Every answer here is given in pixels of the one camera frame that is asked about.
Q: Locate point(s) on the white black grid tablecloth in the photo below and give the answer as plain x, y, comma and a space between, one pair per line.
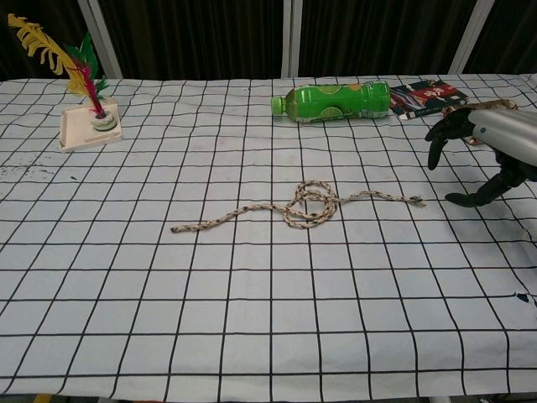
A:
235, 294

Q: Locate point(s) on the white metal frame post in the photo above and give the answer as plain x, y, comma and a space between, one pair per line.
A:
291, 38
100, 38
472, 35

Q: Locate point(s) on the black pleated curtain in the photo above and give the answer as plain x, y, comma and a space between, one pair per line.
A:
201, 38

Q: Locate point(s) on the colourful feather shuttlecock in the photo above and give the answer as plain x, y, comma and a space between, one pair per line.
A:
63, 59

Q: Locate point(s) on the dark printed snack packet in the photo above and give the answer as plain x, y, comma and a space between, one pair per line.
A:
423, 97

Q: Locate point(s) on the green plastic drink bottle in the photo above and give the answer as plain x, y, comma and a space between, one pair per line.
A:
335, 103

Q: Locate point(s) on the pale wooden tray stand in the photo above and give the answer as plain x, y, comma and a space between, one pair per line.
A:
75, 130

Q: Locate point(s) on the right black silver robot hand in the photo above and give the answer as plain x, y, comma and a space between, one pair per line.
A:
507, 134

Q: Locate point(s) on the shiny brown foil packet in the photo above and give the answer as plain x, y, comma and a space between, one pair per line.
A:
499, 103

